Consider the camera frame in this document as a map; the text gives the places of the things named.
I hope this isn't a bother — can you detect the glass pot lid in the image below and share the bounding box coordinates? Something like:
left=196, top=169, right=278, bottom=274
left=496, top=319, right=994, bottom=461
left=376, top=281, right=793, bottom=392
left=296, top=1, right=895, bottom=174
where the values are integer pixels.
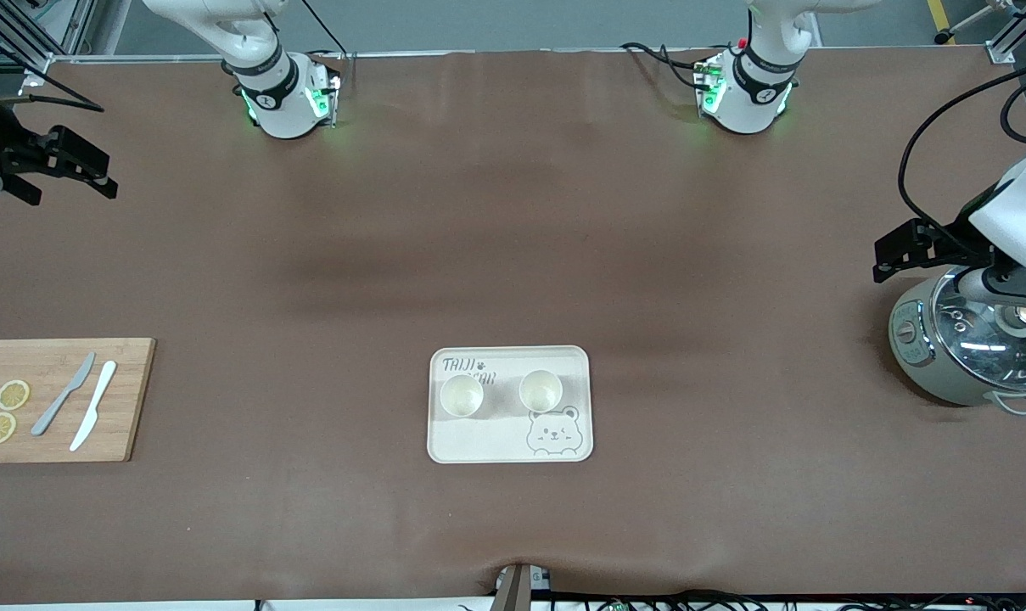
left=933, top=272, right=1026, bottom=391

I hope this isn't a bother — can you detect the aluminium frame profile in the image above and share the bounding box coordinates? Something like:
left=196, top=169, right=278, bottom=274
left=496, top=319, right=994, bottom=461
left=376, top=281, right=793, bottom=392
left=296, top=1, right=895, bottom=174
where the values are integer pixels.
left=0, top=0, right=81, bottom=86
left=988, top=0, right=1026, bottom=64

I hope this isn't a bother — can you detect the white plastic knife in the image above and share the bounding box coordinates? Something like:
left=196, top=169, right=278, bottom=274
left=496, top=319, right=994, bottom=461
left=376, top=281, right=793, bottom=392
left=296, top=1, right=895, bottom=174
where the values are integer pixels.
left=70, top=361, right=118, bottom=452

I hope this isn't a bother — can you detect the black base cable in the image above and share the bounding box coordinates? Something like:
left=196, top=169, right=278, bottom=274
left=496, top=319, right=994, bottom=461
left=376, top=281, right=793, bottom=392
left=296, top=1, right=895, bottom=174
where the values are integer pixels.
left=296, top=0, right=348, bottom=59
left=619, top=41, right=709, bottom=90

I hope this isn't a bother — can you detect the brown table mat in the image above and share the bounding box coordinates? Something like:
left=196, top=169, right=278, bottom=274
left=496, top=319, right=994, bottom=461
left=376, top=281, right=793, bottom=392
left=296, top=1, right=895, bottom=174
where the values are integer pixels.
left=0, top=47, right=1026, bottom=605

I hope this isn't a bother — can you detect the grey clamp bracket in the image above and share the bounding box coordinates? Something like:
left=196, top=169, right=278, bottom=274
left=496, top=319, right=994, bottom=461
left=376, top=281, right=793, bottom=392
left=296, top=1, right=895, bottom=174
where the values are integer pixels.
left=494, top=563, right=554, bottom=611

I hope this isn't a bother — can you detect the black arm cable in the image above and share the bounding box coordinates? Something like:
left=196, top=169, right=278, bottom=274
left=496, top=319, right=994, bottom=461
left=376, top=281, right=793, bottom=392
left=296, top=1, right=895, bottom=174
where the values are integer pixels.
left=0, top=17, right=106, bottom=113
left=897, top=61, right=1026, bottom=234

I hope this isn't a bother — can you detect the grey electric cooking pot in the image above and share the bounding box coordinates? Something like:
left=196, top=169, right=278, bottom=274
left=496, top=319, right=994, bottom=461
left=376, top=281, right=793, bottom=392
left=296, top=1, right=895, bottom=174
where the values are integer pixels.
left=889, top=267, right=1026, bottom=417

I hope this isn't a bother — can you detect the white IKEA cup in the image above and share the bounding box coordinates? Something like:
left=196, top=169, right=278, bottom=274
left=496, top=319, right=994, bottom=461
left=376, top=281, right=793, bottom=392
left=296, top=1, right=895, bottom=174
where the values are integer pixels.
left=519, top=370, right=563, bottom=414
left=440, top=373, right=485, bottom=418

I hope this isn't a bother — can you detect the bamboo cutting board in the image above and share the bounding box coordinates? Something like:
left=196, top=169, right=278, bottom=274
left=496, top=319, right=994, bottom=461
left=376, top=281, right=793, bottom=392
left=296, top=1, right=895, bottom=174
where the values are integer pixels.
left=0, top=338, right=157, bottom=464

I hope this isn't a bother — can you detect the grey plastic knife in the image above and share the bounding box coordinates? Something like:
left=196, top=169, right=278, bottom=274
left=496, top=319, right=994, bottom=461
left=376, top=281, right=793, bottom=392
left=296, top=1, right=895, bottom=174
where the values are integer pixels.
left=31, top=352, right=97, bottom=437

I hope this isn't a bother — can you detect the cream bear print tray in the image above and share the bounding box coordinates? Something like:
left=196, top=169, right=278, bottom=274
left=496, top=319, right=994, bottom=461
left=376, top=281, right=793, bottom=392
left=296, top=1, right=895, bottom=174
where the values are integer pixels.
left=428, top=345, right=594, bottom=464

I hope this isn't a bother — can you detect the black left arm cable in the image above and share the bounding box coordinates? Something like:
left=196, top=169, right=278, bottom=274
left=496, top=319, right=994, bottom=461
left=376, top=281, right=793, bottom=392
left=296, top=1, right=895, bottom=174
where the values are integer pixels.
left=897, top=61, right=1026, bottom=234

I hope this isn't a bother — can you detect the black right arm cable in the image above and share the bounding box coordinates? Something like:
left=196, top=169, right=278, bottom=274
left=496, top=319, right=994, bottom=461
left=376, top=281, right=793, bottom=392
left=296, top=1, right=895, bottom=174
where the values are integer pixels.
left=0, top=17, right=106, bottom=113

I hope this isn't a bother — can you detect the green lit connector plate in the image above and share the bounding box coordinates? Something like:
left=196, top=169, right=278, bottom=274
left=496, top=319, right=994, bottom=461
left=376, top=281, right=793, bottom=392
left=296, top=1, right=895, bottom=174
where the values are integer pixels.
left=693, top=55, right=727, bottom=117
left=307, top=75, right=341, bottom=130

